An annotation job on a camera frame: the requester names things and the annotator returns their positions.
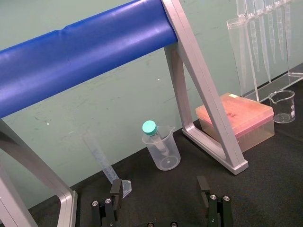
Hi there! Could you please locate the grey metal triangular frame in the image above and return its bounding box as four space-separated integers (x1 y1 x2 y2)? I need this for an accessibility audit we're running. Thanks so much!
160 0 249 176
0 118 79 227

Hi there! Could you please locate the pink lidded pipette tip box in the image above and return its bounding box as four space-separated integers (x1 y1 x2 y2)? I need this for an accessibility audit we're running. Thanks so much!
195 92 275 153

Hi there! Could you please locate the clear plastic beaker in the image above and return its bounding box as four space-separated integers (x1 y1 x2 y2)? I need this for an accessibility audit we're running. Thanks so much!
142 125 182 171

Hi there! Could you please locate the clear plastic graduated cylinder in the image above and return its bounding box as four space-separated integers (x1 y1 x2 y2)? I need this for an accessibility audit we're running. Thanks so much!
82 136 132 198

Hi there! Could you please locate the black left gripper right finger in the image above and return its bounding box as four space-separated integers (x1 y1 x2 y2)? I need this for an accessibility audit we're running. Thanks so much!
196 175 234 227

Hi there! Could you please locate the blue padded roller bar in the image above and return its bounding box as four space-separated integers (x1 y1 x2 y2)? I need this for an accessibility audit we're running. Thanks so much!
0 0 178 119

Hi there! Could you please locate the small glass beaker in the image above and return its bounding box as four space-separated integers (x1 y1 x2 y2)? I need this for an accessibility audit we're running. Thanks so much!
268 90 296 124

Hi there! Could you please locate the clear acrylic pipette rack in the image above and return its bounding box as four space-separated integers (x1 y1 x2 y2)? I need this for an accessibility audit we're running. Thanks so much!
226 16 303 103

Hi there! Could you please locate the teal capped centrifuge tube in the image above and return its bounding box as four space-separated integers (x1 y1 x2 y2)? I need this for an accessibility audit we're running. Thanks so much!
142 120 170 157

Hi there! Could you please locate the clear plastic transfer pipette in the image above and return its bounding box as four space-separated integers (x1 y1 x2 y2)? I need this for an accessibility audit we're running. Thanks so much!
264 0 277 64
236 0 252 80
245 0 261 72
254 0 272 83

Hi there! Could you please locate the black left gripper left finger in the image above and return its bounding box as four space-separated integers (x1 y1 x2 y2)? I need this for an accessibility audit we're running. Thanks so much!
91 179 124 227

